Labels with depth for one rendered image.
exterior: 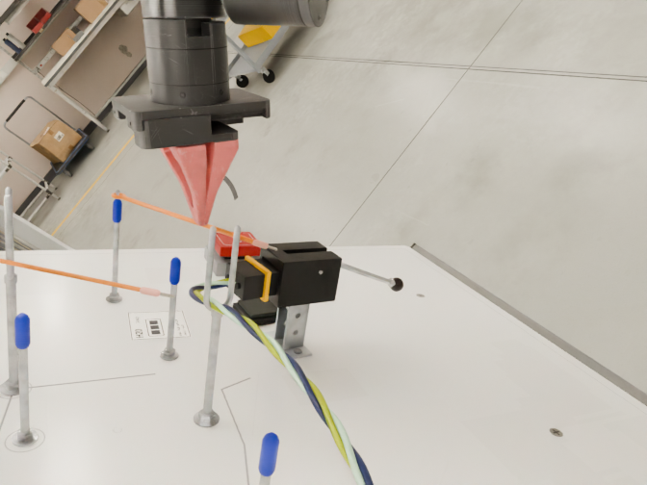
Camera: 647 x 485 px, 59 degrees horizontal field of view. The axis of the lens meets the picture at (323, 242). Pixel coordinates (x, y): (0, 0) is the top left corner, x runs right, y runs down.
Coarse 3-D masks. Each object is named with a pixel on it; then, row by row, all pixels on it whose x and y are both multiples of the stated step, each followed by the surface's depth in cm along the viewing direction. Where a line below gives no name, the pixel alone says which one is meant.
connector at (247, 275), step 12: (228, 264) 45; (240, 264) 46; (264, 264) 46; (228, 276) 45; (240, 276) 44; (252, 276) 44; (264, 276) 44; (276, 276) 45; (240, 288) 44; (252, 288) 44; (276, 288) 46
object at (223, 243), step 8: (216, 232) 65; (248, 232) 67; (216, 240) 63; (224, 240) 63; (232, 240) 64; (240, 240) 64; (216, 248) 63; (224, 248) 61; (240, 248) 62; (248, 248) 63; (256, 248) 63; (224, 256) 62; (240, 256) 64
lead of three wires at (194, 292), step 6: (204, 282) 43; (216, 282) 43; (222, 282) 44; (192, 288) 40; (198, 288) 41; (216, 288) 43; (192, 294) 38; (198, 294) 37; (198, 300) 37; (210, 300) 36; (216, 300) 36; (216, 306) 36
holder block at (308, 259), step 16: (272, 256) 46; (288, 256) 46; (304, 256) 46; (320, 256) 47; (336, 256) 48; (288, 272) 45; (304, 272) 46; (336, 272) 48; (288, 288) 46; (304, 288) 46; (320, 288) 47; (336, 288) 48; (288, 304) 46; (304, 304) 47
